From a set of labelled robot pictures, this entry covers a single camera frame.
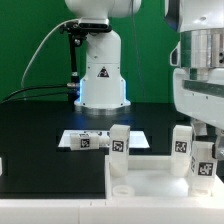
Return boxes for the white square table top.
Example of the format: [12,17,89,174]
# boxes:
[104,154,224,200]

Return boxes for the grey camera cable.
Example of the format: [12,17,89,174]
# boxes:
[20,18,80,90]

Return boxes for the white front fence bar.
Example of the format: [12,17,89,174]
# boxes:
[0,198,224,224]

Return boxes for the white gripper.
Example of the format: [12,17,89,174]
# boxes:
[173,68,224,160]

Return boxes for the white left fence piece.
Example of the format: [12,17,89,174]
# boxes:
[0,157,3,176]

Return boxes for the black cables on table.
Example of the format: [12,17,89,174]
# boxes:
[0,84,73,104]

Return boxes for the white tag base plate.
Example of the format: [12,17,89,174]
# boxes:
[58,130,150,148]

